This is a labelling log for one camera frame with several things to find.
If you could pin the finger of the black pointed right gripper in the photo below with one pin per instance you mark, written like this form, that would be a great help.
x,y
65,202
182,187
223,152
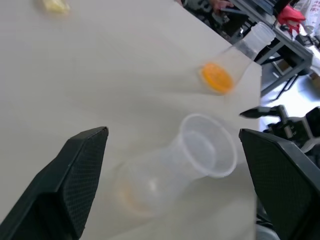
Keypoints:
x,y
260,111

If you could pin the bystander bare hand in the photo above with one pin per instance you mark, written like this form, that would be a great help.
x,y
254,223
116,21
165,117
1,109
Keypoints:
x,y
221,4

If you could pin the yellow funnel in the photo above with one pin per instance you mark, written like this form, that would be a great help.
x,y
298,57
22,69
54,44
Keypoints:
x,y
55,6

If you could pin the clear flask with orange liquid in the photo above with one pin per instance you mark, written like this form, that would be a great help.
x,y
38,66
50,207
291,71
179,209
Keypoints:
x,y
232,65

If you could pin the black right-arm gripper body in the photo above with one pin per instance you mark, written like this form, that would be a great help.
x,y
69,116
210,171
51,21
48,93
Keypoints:
x,y
313,121

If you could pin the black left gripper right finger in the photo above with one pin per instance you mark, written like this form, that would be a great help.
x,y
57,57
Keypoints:
x,y
282,180

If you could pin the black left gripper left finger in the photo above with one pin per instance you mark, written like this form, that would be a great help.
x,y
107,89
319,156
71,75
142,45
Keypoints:
x,y
62,190

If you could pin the clear wide-mouth plastic bottle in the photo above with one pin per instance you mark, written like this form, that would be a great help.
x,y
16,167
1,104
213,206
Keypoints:
x,y
190,160

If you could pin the red cloth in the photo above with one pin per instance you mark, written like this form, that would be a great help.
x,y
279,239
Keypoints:
x,y
291,15

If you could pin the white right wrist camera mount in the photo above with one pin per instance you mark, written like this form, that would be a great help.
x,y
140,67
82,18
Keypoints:
x,y
311,143

